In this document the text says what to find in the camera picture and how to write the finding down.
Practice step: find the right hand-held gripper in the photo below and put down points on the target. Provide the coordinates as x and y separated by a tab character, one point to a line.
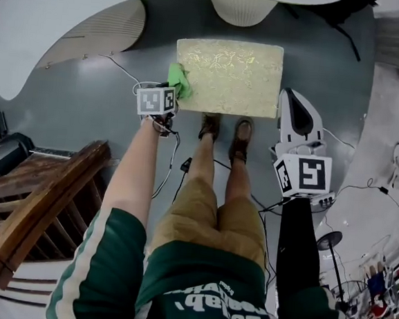
309	175

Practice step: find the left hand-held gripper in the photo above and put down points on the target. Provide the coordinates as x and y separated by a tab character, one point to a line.
152	101

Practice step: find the green wiping cloth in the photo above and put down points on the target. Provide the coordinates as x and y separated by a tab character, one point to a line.
180	82

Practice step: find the beige patterned low table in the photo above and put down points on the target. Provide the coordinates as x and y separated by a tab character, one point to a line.
231	78

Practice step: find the person's right forearm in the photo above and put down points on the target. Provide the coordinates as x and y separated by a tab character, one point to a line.
296	240

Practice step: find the person's left forearm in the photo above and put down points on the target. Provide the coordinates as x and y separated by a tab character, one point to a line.
136	170

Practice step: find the white curved table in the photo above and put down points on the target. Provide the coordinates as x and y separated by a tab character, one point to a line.
78	2

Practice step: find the person's right brown shoe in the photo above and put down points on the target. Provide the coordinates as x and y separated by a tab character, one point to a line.
242	138

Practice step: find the person's brown shoe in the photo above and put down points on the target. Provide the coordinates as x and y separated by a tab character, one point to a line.
242	138
210	125

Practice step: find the person's left brown shoe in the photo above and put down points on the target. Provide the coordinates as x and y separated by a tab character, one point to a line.
210	125

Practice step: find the small black adapter box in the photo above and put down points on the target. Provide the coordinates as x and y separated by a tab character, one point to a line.
186	164

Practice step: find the person's left leg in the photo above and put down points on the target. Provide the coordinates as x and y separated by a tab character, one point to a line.
203	162

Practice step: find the person's leg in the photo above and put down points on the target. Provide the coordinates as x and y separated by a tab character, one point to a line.
203	162
238	183

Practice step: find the person's right leg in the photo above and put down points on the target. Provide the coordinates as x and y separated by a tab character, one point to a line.
238	183

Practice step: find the ribbed cream table cabinet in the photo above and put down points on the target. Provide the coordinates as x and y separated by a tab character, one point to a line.
103	32

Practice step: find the black power adapter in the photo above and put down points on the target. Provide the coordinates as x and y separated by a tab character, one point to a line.
384	190

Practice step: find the black standing fan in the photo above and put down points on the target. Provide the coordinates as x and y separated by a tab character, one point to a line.
329	241

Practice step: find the person's tan shorts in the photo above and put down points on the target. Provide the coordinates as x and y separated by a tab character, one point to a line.
194	221

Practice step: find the ribbed cream table leg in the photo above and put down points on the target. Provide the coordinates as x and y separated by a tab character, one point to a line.
240	8

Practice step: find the wooden chair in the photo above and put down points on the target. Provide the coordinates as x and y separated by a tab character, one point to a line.
39	204

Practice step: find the black bag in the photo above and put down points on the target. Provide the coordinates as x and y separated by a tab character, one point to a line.
5	155

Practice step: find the person's green shirt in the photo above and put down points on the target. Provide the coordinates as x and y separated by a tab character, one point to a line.
202	287

